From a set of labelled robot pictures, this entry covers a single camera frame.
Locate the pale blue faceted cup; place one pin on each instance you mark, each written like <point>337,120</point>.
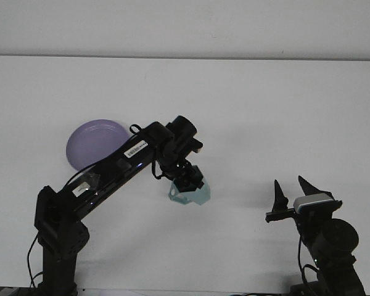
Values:
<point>200,195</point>

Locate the purple round plate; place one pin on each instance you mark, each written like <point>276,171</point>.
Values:
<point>92,145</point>

